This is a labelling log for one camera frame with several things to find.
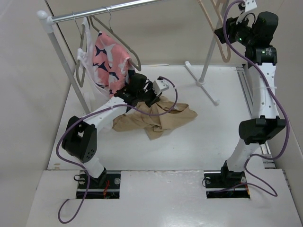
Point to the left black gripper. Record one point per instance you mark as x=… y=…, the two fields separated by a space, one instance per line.
x=155 y=98

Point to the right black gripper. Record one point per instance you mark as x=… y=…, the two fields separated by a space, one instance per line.
x=231 y=26

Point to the beige t shirt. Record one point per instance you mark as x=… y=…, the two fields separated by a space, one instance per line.
x=154 y=121

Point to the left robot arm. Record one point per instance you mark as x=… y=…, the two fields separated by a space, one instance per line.
x=81 y=141

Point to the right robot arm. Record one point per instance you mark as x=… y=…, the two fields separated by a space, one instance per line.
x=265 y=122

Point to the pink shark print shirt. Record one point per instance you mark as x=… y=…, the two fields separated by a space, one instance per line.
x=112 y=70

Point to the grey hanger with tank top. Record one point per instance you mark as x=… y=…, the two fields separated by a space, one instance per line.
x=82 y=53

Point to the white tank top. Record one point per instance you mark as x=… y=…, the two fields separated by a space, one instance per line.
x=100 y=94

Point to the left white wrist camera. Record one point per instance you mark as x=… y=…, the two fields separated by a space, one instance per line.
x=159 y=86

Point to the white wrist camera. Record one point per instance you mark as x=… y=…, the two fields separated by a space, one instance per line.
x=159 y=86
x=246 y=6

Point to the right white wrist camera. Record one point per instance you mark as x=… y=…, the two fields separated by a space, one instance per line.
x=246 y=6

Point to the aluminium rail on right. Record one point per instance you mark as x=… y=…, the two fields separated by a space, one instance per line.
x=242 y=74

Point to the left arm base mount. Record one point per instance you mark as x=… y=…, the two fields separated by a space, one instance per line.
x=109 y=189

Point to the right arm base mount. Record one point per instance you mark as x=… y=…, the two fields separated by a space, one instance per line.
x=220 y=187

